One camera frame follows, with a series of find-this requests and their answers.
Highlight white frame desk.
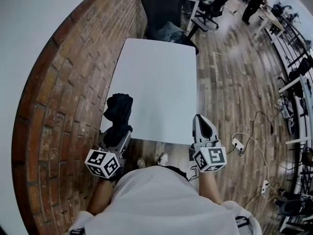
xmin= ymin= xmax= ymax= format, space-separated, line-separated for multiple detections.
xmin=278 ymin=74 xmax=313 ymax=145

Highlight black umbrella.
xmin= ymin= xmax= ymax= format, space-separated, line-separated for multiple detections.
xmin=102 ymin=93 xmax=134 ymax=147

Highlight person's left forearm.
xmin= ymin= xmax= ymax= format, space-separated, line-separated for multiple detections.
xmin=87 ymin=177 xmax=118 ymax=215

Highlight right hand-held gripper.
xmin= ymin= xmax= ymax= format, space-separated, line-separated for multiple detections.
xmin=188 ymin=114 xmax=228 ymax=173

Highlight white table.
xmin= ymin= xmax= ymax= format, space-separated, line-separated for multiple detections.
xmin=100 ymin=38 xmax=200 ymax=145

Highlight black mesh office chair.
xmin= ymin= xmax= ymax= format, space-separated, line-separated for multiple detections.
xmin=140 ymin=0 xmax=200 ymax=55

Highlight black swivel chair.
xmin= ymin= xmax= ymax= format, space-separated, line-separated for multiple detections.
xmin=275 ymin=191 xmax=313 ymax=218

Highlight grey jacket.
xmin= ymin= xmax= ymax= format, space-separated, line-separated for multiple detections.
xmin=156 ymin=21 xmax=188 ymax=44

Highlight person's right white shoe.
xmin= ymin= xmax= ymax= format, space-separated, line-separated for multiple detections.
xmin=156 ymin=152 xmax=170 ymax=167

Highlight person's white shirt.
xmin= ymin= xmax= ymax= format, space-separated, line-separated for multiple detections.
xmin=68 ymin=164 xmax=263 ymax=235

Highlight wooden top desk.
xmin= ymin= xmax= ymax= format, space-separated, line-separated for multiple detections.
xmin=252 ymin=3 xmax=287 ymax=44

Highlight person's black shorts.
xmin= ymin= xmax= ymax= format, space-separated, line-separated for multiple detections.
xmin=165 ymin=165 xmax=190 ymax=182

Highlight white floor cable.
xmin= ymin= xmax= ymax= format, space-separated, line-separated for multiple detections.
xmin=231 ymin=132 xmax=279 ymax=203

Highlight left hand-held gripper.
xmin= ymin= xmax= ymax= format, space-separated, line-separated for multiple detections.
xmin=84 ymin=129 xmax=133 ymax=182

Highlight person's right forearm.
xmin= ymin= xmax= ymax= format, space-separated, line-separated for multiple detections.
xmin=198 ymin=171 xmax=224 ymax=206

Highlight black floor cable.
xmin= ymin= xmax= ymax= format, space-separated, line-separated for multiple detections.
xmin=225 ymin=110 xmax=280 ymax=156

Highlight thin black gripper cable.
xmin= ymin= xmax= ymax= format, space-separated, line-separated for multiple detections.
xmin=189 ymin=164 xmax=201 ymax=181

